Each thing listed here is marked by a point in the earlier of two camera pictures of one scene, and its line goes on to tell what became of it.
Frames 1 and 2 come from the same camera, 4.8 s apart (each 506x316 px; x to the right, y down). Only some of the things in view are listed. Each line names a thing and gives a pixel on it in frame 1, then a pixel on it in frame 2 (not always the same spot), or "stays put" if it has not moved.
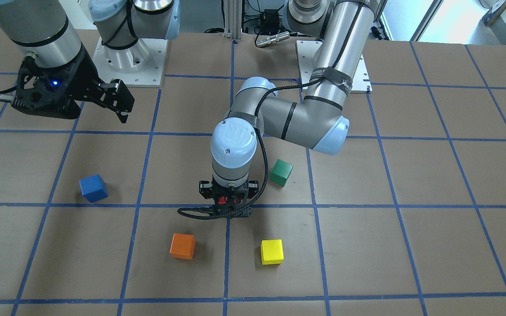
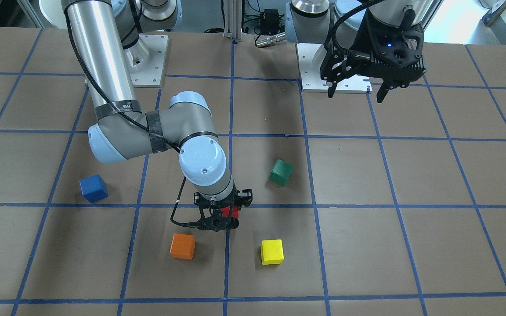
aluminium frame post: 233,19 stays put
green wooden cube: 280,172 stays put
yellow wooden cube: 272,251 stays put
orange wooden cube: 182,246 stays put
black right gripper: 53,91 to 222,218
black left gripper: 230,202 to 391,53
